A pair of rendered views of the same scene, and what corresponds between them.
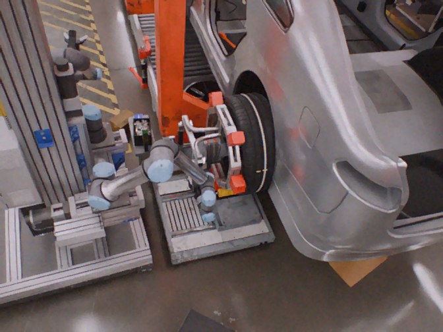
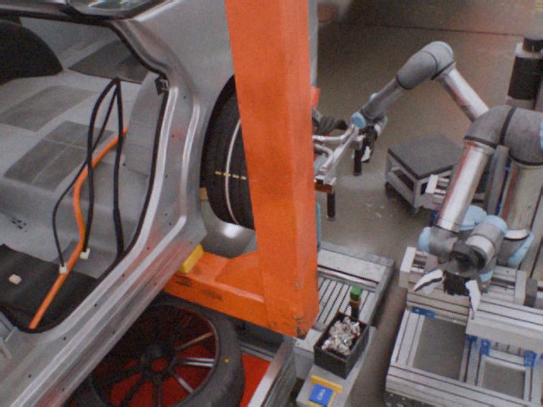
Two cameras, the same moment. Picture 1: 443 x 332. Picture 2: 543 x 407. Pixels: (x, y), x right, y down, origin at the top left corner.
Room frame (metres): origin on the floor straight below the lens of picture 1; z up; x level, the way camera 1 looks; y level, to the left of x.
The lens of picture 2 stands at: (3.08, 1.55, 2.28)
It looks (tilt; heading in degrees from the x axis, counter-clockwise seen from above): 39 degrees down; 233
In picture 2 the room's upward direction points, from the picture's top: 6 degrees counter-clockwise
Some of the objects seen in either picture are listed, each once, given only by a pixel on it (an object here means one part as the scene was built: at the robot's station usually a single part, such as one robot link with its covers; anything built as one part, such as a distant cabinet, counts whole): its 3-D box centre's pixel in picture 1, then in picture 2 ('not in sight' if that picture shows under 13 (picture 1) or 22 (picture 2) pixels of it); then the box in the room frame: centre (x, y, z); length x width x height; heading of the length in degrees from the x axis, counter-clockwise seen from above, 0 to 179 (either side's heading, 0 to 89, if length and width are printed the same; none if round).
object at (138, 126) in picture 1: (142, 131); (341, 343); (2.13, 0.65, 0.51); 0.20 x 0.14 x 0.13; 16
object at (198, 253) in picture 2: not in sight; (181, 254); (2.39, -0.02, 0.71); 0.14 x 0.14 x 0.05; 23
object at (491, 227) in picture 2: not in sight; (487, 236); (1.96, 1.04, 1.21); 0.11 x 0.08 x 0.09; 12
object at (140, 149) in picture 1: (142, 134); (338, 364); (2.17, 0.67, 0.44); 0.43 x 0.17 x 0.03; 23
